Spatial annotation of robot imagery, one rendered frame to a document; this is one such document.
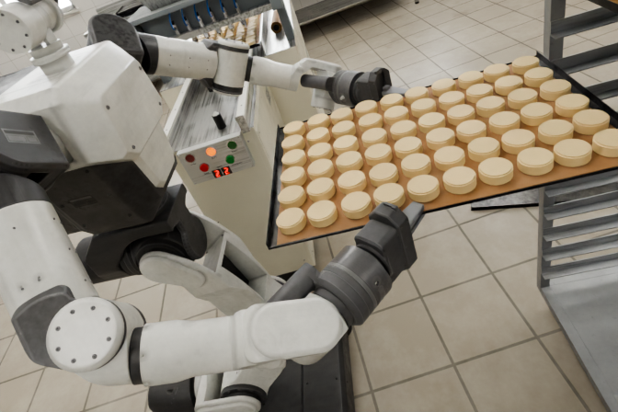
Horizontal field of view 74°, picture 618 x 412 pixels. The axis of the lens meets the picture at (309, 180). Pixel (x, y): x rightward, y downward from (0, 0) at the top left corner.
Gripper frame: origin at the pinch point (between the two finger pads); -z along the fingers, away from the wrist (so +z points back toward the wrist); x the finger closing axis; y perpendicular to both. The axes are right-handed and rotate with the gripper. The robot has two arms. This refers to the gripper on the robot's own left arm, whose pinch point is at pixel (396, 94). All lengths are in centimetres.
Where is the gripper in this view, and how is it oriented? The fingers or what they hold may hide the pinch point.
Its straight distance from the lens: 100.4
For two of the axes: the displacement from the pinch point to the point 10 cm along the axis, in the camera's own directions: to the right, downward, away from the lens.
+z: -6.8, -2.5, 6.9
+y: 6.6, -6.0, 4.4
